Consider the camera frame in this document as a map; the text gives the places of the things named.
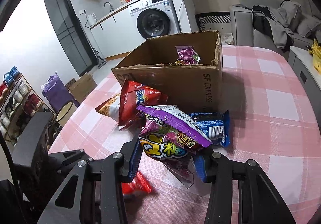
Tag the blue snack packet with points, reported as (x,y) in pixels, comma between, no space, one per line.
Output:
(215,126)

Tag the grey sofa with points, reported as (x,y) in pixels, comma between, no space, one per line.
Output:
(246,33)

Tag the brown cardboard box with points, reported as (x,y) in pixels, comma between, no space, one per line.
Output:
(193,88)

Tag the purple candy bag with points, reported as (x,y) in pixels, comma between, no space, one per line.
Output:
(172,137)

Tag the yellow plastic bag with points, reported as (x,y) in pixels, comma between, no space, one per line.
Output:
(314,51)

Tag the white electric kettle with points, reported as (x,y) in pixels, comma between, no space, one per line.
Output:
(91,19)

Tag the white kitchen cabinet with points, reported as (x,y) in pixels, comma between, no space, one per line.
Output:
(117,34)

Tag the dark glass door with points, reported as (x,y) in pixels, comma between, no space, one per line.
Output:
(71,36)

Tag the silver purple snack bag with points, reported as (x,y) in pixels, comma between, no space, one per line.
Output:
(187,56)

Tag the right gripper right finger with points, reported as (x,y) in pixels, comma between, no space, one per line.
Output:
(258,199)

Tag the red chips bag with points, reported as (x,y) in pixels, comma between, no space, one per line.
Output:
(133,95)

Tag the cardboard box on floor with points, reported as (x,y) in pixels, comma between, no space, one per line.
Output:
(81,88)

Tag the purple bag on floor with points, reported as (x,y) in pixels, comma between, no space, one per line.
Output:
(56,93)

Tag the shoe rack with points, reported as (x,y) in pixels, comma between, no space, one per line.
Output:
(19,103)

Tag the white washing machine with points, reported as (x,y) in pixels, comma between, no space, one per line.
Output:
(154,18)

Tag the pink plaid tablecloth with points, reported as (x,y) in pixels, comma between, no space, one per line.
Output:
(272,122)

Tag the noodle snack bag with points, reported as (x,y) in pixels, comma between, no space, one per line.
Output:
(110,107)

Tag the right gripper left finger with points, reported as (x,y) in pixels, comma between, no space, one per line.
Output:
(91,192)

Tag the round stool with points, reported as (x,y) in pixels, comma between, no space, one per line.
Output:
(65,113)

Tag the red white balloon glue bag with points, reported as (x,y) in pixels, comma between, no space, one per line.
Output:
(137,185)

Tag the grey clothes on sofa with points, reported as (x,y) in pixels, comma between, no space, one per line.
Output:
(279,24)

